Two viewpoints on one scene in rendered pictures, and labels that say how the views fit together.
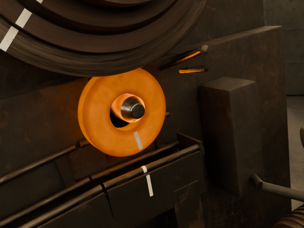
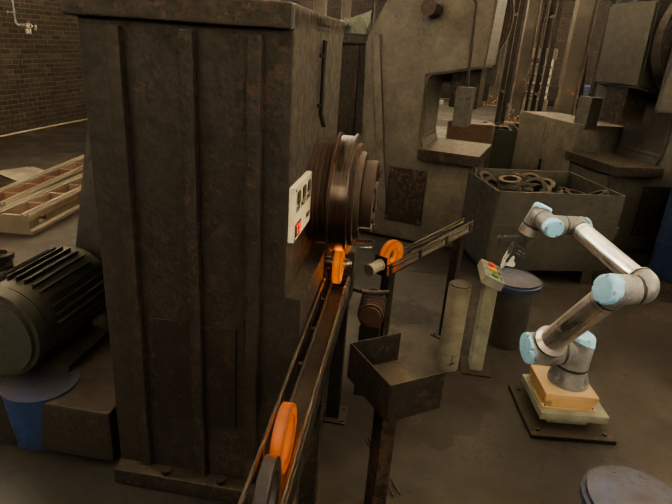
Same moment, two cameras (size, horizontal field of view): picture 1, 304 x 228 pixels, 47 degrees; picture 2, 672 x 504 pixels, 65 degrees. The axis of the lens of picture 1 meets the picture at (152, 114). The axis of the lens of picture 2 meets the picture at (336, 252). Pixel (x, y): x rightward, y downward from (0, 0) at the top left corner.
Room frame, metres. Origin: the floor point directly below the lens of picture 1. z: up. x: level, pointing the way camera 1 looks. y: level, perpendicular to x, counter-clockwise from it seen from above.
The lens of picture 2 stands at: (-0.60, 1.72, 1.66)
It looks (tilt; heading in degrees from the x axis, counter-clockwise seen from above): 21 degrees down; 305
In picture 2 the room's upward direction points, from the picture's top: 4 degrees clockwise
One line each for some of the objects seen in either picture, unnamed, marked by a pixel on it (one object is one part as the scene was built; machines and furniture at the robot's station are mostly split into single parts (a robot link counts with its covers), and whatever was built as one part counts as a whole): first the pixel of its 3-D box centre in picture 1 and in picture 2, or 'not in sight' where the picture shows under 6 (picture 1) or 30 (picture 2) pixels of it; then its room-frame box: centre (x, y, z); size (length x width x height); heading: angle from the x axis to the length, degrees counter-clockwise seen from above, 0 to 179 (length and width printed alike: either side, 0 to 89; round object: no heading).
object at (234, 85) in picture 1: (230, 135); (342, 271); (0.68, -0.16, 0.68); 0.11 x 0.08 x 0.24; 28
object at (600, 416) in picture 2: not in sight; (562, 397); (-0.27, -0.79, 0.10); 0.32 x 0.32 x 0.04; 35
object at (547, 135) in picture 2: not in sight; (556, 168); (0.87, -4.44, 0.55); 1.10 x 0.53 x 1.10; 138
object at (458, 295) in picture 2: not in sight; (453, 326); (0.35, -0.79, 0.26); 0.12 x 0.12 x 0.52
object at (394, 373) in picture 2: not in sight; (385, 444); (0.09, 0.36, 0.36); 0.26 x 0.20 x 0.72; 153
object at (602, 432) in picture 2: not in sight; (560, 407); (-0.27, -0.79, 0.04); 0.40 x 0.40 x 0.08; 35
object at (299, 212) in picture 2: not in sight; (300, 205); (0.49, 0.39, 1.15); 0.26 x 0.02 x 0.18; 118
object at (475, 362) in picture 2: not in sight; (483, 319); (0.23, -0.90, 0.31); 0.24 x 0.16 x 0.62; 118
